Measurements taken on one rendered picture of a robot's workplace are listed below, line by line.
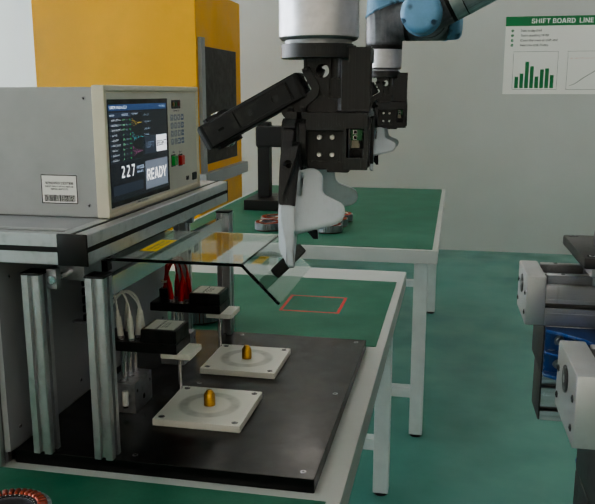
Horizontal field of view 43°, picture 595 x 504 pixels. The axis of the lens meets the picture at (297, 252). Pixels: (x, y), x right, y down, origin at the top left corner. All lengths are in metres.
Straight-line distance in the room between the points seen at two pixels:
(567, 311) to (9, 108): 1.00
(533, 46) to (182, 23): 2.92
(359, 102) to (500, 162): 5.83
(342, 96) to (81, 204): 0.63
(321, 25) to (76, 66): 4.57
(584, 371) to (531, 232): 5.69
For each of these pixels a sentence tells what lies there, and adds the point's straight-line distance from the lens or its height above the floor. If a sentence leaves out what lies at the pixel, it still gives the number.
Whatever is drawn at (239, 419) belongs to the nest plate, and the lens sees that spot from 1.29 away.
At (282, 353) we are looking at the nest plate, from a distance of 1.59.
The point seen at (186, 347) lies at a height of 0.88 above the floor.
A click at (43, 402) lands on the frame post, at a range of 1.22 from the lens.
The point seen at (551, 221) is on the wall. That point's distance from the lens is 6.63.
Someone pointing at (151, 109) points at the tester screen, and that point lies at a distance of 1.39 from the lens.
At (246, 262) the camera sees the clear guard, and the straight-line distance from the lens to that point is 1.13.
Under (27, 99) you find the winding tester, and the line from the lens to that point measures 1.28.
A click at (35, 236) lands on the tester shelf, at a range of 1.13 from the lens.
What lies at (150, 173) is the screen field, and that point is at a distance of 1.38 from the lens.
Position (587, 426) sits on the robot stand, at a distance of 0.96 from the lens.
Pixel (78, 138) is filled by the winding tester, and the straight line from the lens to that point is 1.24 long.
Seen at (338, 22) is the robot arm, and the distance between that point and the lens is 0.71.
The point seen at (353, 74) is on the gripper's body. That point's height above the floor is 1.32.
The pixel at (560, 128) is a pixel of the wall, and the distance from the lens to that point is 6.56.
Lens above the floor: 1.31
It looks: 12 degrees down
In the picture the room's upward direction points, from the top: straight up
